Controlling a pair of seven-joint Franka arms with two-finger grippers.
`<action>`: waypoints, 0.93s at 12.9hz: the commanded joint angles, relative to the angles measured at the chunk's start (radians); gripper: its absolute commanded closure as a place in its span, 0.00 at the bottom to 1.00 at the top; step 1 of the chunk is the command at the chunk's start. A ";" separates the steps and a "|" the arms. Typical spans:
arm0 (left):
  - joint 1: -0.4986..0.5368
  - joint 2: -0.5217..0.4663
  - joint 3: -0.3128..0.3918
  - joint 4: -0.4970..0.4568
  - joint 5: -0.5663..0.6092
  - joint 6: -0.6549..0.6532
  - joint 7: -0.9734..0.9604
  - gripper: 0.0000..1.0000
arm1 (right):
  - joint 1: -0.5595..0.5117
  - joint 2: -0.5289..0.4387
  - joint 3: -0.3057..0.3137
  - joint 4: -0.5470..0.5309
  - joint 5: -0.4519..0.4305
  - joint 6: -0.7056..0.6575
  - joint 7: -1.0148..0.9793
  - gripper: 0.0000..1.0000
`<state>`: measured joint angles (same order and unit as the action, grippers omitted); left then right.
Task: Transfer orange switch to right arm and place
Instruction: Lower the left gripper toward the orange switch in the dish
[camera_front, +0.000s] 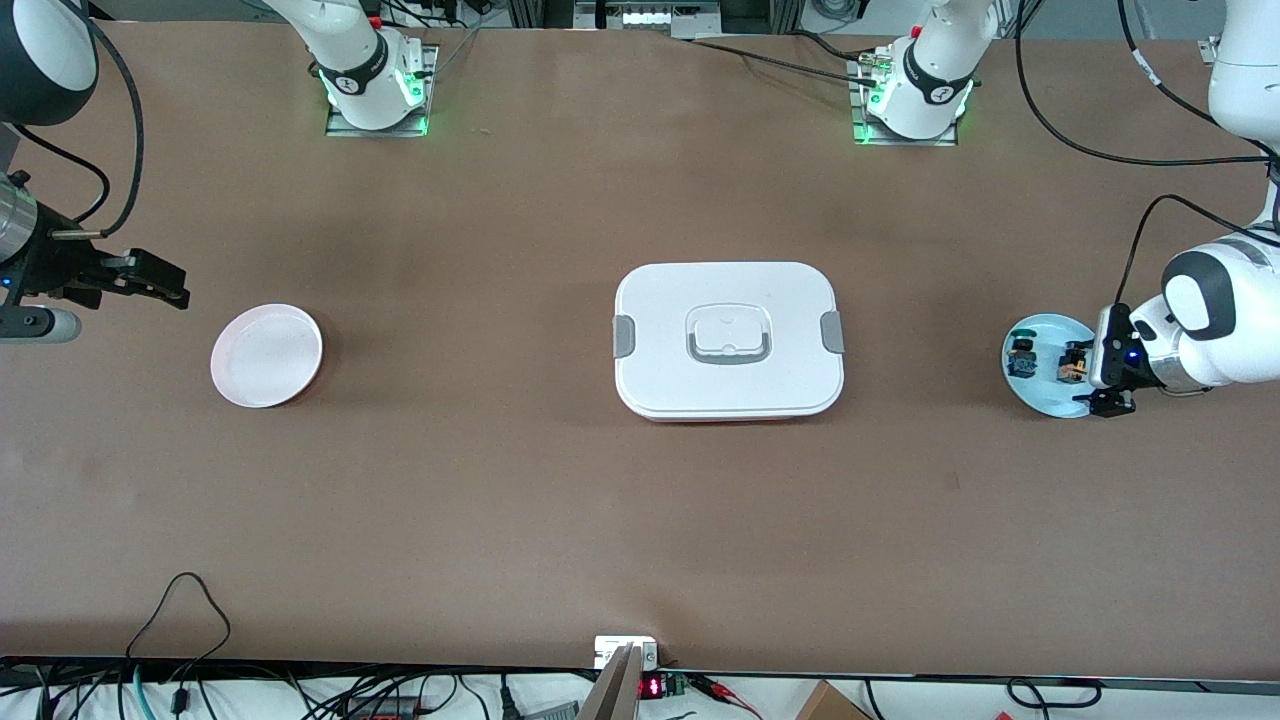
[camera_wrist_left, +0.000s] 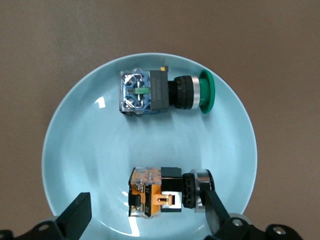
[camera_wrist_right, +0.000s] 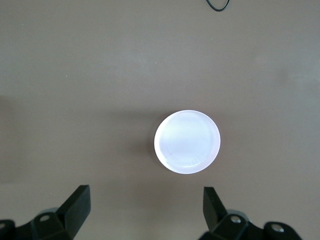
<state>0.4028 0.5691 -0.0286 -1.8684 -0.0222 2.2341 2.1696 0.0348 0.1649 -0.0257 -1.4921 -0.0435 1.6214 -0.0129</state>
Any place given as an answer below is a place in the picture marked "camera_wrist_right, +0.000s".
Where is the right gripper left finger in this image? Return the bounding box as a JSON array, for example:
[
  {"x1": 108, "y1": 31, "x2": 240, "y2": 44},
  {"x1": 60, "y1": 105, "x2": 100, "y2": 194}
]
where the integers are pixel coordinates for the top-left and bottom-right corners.
[{"x1": 0, "y1": 184, "x2": 91, "y2": 240}]

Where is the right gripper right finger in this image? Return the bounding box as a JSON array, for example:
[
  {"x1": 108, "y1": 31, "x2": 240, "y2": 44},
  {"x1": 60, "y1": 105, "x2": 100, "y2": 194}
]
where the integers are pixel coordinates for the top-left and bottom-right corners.
[{"x1": 203, "y1": 186, "x2": 305, "y2": 240}]

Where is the pink round plate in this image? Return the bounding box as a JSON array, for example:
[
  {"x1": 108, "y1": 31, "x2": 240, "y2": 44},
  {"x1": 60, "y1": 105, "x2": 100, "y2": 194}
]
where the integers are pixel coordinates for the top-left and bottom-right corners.
[{"x1": 153, "y1": 109, "x2": 222, "y2": 175}]

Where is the thin black cable loop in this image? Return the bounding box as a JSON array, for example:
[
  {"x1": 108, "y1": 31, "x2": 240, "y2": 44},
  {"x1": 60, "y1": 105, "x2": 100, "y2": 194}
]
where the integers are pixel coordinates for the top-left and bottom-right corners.
[{"x1": 205, "y1": 0, "x2": 231, "y2": 12}]

